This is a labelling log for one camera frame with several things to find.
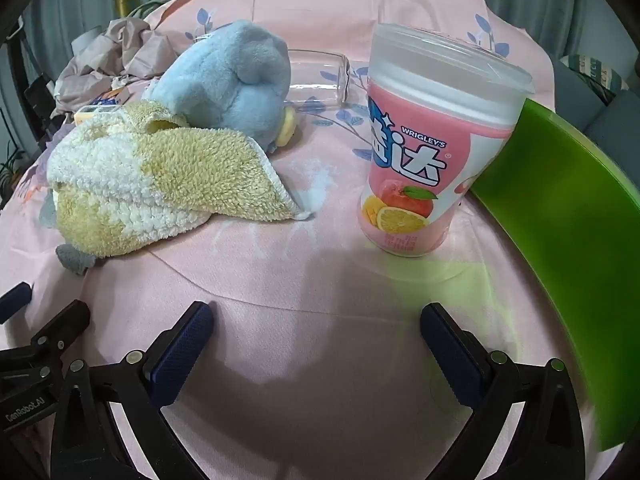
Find yellow white fluffy towel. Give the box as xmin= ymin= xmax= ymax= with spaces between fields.
xmin=40 ymin=101 xmax=310 ymax=263

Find light blue plush elephant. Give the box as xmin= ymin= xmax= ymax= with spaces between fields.
xmin=143 ymin=21 xmax=296 ymax=153

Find grey green knitted cloth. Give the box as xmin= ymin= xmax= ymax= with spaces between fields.
xmin=55 ymin=244 xmax=96 ymax=276

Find pink floral cloth sheet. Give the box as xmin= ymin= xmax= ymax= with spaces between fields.
xmin=0 ymin=0 xmax=609 ymax=480

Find green cardboard box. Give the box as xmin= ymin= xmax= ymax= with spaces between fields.
xmin=471 ymin=100 xmax=639 ymax=448

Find pink Wrigley's gum jar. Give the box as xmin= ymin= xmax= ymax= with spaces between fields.
xmin=359 ymin=24 xmax=534 ymax=257

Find crumpled beige cloth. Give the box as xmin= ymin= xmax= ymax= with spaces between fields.
xmin=53 ymin=18 xmax=190 ymax=115

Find grey sofa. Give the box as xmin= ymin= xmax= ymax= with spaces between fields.
xmin=551 ymin=56 xmax=639 ymax=174

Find clear glass jar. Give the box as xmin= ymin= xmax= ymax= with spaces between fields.
xmin=286 ymin=49 xmax=350 ymax=112

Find striped cushion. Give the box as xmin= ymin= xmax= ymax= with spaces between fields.
xmin=561 ymin=54 xmax=629 ymax=105

